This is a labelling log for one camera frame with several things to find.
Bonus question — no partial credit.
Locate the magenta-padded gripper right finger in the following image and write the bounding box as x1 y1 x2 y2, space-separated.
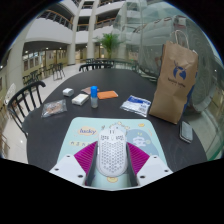
125 142 174 187

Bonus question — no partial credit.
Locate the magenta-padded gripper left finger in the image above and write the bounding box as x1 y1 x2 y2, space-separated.
49 141 100 187

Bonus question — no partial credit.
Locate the light teal cartoon mouse pad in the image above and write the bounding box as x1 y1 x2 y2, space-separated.
54 116 168 192

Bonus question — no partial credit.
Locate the white honeycomb computer mouse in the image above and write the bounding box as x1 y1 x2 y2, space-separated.
95 125 129 178

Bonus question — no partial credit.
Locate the black smartphone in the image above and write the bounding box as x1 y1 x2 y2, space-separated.
178 120 195 145

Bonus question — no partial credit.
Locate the clear plastic snack bag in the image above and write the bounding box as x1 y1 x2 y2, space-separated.
40 98 68 119

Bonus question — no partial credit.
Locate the clear plastic packet blue print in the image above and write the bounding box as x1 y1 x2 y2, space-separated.
119 94 152 119

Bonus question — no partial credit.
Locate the white rectangular box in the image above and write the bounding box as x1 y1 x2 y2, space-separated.
71 93 90 107

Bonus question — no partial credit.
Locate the small blue-capped bottle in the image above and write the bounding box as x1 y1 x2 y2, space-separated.
89 85 100 109

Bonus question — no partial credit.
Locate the small white box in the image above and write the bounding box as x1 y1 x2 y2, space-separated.
62 87 75 98

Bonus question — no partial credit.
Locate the brown flat card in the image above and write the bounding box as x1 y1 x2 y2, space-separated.
80 86 92 96

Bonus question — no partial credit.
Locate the black spindle-back chair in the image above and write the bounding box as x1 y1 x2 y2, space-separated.
6 80 47 140
78 61 115 73

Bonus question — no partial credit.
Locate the brown paper bag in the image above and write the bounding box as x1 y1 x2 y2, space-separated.
148 29 200 125

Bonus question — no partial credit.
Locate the group of dark chairs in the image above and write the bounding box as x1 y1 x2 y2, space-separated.
21 62 67 86

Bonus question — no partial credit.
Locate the green potted plant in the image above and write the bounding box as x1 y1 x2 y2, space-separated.
94 32 124 61

